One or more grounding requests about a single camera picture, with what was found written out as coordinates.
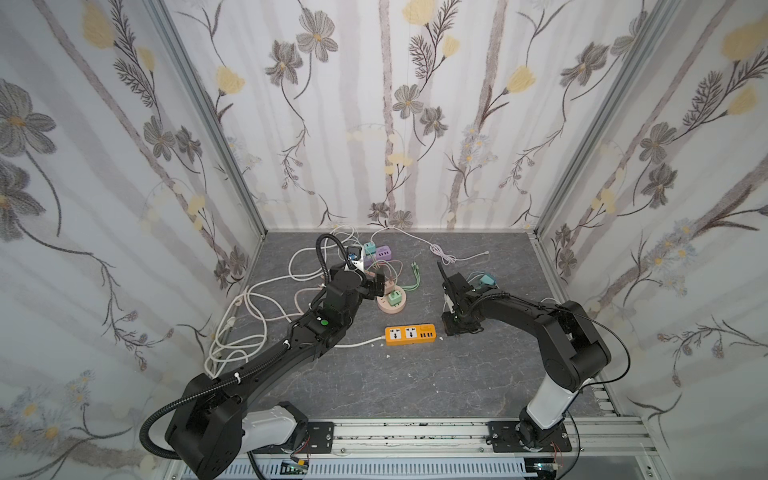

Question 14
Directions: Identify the aluminium front rail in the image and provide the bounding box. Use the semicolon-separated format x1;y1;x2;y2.
163;417;661;463

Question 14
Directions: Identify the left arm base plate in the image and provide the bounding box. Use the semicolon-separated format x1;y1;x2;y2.
295;421;335;455

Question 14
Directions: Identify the purple power strip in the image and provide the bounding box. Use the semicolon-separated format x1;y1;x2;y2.
366;245;393;264

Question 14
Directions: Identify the pink round power socket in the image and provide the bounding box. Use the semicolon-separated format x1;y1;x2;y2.
376;286;407;315

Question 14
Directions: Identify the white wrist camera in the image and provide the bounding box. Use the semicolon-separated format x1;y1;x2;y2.
443;286;456;313
346;252;365;272

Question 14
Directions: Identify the white orange strip cord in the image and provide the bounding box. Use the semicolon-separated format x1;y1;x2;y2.
203;281;388;379

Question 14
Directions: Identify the orange power strip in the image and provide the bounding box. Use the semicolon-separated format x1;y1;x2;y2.
385;324;437;346

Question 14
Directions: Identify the white purple strip cord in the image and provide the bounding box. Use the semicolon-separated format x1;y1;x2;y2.
287;226;361;283

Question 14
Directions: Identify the white vented cable duct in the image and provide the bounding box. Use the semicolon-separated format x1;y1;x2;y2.
257;458;538;479

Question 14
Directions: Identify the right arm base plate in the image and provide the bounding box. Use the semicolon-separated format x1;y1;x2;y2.
486;420;573;453

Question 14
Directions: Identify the green charger cube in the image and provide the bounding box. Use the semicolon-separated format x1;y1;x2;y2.
387;289;403;307

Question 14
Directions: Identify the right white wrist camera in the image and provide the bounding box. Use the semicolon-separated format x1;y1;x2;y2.
443;286;456;313

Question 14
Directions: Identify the white bundled cable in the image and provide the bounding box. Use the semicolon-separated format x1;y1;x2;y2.
389;226;490;266

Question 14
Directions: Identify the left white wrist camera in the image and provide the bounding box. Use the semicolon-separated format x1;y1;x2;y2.
346;252;365;272

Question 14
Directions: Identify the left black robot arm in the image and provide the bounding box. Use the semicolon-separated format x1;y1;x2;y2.
139;233;385;479

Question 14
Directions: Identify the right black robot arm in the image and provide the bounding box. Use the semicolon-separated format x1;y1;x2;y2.
438;264;631;452

